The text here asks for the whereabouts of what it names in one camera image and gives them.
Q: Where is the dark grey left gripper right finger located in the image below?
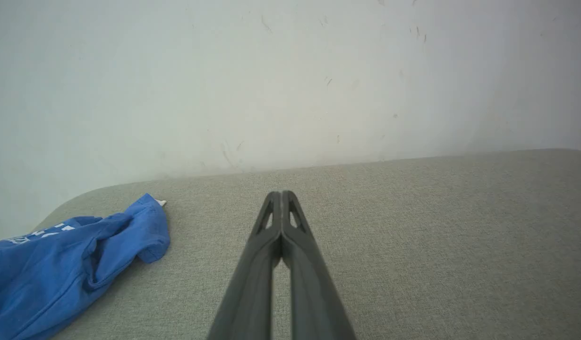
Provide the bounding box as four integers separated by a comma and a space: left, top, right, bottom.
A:
282, 190, 358, 340

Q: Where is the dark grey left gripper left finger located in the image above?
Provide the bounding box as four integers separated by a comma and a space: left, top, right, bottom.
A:
206, 191, 283, 340

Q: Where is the blue and white cloth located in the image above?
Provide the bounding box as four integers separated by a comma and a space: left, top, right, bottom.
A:
0, 193, 171, 340

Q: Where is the grey fabric sofa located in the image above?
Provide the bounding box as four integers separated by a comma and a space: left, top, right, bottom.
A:
33, 149, 581, 340

